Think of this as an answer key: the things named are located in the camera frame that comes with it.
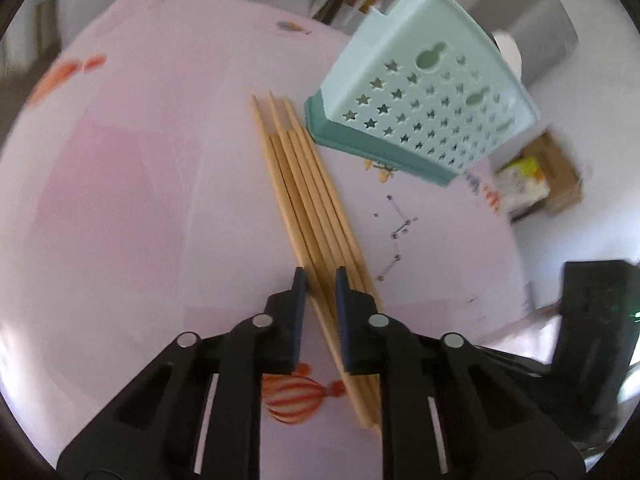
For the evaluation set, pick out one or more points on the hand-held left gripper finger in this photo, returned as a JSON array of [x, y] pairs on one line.
[[342, 320]]

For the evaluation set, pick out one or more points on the white and yellow rice bag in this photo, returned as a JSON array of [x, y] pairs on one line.
[[522, 182]]

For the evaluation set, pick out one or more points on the pile of wooden chopsticks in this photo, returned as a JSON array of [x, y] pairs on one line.
[[305, 200]]

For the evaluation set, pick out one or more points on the brown cardboard box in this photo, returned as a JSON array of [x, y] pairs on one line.
[[562, 175]]

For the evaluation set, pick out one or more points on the mint green utensil holder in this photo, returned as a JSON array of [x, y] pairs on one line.
[[425, 25]]

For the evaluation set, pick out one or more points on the pink printed tablecloth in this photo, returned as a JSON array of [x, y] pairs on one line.
[[150, 200]]

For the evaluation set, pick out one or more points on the grey refrigerator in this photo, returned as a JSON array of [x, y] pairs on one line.
[[540, 25]]

